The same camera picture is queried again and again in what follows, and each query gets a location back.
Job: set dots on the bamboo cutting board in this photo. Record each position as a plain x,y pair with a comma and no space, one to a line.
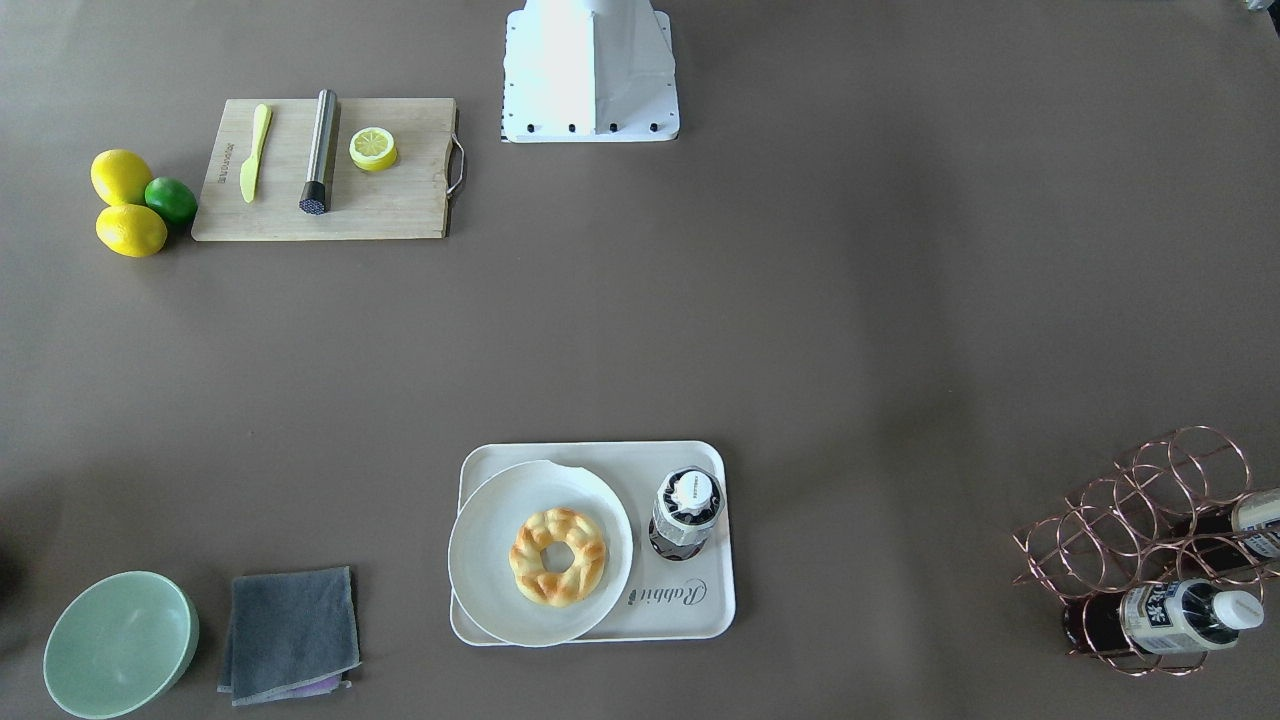
406,202

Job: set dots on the green lime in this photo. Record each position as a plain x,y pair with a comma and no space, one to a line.
171,199

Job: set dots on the steel muddler black tip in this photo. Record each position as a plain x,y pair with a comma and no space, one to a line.
314,199

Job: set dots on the tea bottle white cap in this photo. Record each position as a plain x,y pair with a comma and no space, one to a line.
685,511

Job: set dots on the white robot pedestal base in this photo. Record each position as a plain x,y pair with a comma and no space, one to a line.
589,72

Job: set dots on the braided ring pastry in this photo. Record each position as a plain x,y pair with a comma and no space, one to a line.
558,557

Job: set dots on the whole lemon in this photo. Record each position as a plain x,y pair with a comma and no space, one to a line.
120,177
132,230

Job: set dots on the cream rectangular serving tray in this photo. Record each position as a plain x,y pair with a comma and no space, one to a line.
661,600

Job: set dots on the whole lemon lower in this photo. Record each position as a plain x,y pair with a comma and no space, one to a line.
132,230

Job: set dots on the whole lemon upper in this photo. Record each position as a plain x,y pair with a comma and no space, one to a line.
120,177

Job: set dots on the copper wire bottle rack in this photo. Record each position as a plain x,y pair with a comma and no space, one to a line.
1114,533

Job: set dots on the mint green bowl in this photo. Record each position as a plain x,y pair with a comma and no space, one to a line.
120,644

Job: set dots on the white round plate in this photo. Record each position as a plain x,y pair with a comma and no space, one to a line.
487,527

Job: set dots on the lemon half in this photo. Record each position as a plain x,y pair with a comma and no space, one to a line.
373,149

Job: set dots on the yellow plastic knife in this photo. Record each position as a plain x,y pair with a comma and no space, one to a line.
249,172

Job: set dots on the grey folded cloth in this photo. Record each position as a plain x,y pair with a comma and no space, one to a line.
291,635

